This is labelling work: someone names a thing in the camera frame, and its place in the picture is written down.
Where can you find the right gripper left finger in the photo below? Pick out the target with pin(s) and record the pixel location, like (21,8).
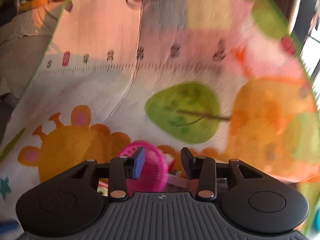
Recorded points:
(123,168)

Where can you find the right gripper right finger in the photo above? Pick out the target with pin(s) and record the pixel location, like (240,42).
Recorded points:
(203,170)

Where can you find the pink toy strainer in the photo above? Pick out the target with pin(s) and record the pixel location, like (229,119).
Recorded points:
(154,176)

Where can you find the colourful children play mat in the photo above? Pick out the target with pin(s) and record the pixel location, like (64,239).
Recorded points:
(220,77)

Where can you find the yellow toy on floor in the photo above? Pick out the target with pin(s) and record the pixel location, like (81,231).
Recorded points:
(33,4)

